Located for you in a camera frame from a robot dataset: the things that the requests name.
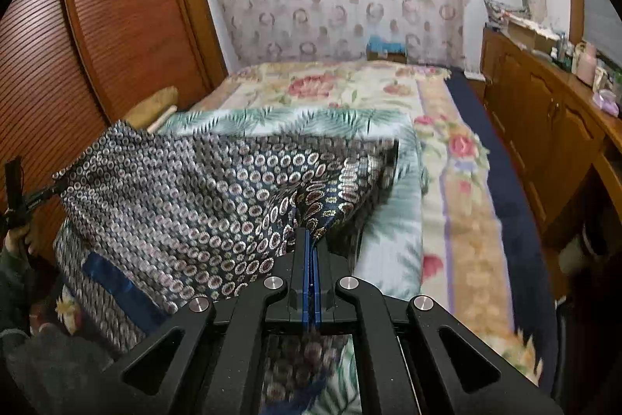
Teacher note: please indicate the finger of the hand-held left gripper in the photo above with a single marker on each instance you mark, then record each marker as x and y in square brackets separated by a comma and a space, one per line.
[46, 195]

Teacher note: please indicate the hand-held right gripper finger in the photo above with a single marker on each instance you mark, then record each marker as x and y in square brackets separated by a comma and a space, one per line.
[317, 288]
[305, 269]

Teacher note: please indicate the navy patterned satin pajama top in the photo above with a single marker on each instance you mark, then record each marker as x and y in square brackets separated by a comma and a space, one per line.
[194, 211]

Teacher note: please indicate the person's left forearm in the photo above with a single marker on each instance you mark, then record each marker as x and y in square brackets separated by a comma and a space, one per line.
[10, 288]

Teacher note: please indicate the person's left hand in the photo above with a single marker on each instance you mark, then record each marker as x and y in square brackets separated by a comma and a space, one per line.
[28, 240]

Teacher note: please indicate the palm leaf blanket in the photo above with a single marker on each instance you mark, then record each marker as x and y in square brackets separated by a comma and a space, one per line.
[388, 240]

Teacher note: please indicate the floral bed sheet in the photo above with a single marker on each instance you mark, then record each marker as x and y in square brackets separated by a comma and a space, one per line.
[461, 211]

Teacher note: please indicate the wooden louvred wardrobe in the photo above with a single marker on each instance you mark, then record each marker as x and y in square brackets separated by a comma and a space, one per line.
[121, 31]

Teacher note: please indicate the navy mattress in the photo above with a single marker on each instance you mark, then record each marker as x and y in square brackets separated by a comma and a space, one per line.
[515, 211]

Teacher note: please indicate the box with blue cloth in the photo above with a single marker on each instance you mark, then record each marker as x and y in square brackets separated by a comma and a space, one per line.
[385, 42]

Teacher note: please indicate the white cloth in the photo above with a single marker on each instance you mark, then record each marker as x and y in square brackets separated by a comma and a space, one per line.
[576, 252]

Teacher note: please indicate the wooden cabinet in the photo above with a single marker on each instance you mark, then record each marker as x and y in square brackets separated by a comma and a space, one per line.
[534, 104]

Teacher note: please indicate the open cardboard box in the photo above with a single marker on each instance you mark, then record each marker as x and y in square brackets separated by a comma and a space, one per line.
[525, 33]

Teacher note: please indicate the stack of folded cloths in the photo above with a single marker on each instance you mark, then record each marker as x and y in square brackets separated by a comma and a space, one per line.
[500, 9]

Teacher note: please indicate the purple tissue pack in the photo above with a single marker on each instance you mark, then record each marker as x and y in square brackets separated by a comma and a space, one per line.
[606, 101]

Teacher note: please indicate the grey window blind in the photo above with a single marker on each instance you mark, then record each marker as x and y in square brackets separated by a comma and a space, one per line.
[602, 16]

